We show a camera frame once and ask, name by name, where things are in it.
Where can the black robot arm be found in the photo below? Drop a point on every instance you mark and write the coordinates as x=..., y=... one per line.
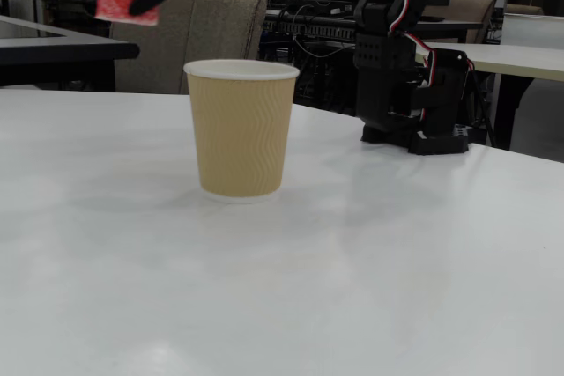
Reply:
x=383, y=85

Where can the tan ripple paper cup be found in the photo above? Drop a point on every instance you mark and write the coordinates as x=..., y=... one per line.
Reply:
x=240, y=129

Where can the beige fabric chair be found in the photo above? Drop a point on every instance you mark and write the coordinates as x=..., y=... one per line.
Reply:
x=211, y=32

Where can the dark-edged grey table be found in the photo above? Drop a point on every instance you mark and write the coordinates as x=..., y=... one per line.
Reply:
x=66, y=48

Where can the tan office chair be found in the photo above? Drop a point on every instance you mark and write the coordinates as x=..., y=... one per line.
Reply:
x=524, y=9
x=476, y=10

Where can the white table dark legs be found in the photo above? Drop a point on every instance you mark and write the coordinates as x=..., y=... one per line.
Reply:
x=520, y=61

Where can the white desk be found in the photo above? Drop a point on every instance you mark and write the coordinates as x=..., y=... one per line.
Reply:
x=533, y=30

